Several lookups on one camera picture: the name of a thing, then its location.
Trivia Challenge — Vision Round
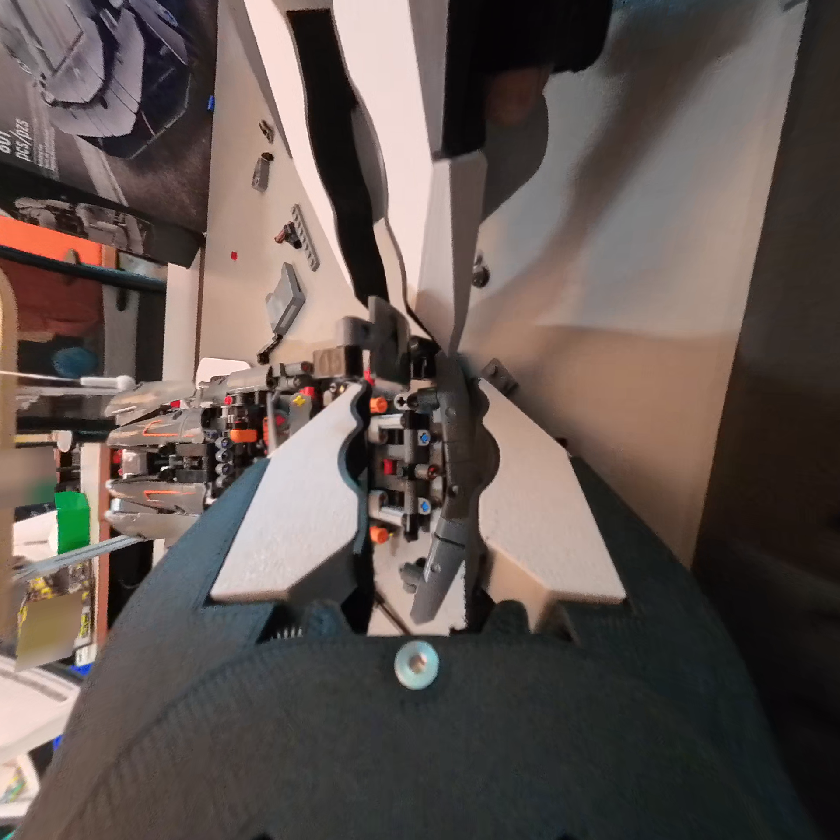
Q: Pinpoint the blue fuzzy object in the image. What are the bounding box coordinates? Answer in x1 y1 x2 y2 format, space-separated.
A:
54 346 101 378

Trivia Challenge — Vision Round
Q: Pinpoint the grey orange lego car model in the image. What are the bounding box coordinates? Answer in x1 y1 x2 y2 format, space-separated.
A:
104 344 454 578

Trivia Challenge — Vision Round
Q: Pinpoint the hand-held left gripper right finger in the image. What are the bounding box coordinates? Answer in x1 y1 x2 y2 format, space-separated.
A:
472 379 629 630

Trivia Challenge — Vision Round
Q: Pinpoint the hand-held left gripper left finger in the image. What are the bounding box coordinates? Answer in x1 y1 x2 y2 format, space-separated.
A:
209 382 371 605

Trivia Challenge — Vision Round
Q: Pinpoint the lego instruction booklet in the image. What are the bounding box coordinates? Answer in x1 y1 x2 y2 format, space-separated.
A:
13 558 99 670

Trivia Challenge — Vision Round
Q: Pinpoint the grey lego panel assembly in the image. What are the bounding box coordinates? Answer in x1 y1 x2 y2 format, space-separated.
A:
264 262 307 336

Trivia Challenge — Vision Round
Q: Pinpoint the grey lego wheel arch assembly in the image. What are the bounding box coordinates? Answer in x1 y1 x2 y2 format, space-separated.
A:
314 295 505 624

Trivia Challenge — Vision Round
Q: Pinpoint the grey two-stud lego plate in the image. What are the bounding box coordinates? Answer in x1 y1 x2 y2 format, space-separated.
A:
481 360 519 398

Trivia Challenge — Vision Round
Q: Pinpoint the green plastic container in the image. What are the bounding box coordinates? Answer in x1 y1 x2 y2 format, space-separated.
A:
54 491 91 555

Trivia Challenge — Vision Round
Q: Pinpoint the person's right hand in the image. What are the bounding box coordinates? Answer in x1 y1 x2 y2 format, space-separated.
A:
486 66 551 129

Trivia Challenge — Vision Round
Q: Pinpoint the dark box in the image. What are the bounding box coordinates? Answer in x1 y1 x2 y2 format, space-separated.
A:
0 0 221 270

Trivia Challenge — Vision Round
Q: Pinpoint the grey lego plate with holes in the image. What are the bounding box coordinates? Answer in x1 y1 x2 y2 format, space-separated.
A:
290 203 322 273

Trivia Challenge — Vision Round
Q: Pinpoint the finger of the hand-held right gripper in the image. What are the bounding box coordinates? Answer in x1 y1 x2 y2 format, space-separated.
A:
333 0 492 355
243 0 395 309

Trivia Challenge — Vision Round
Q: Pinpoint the orange board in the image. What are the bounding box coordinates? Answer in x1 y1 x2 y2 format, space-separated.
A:
0 217 119 266

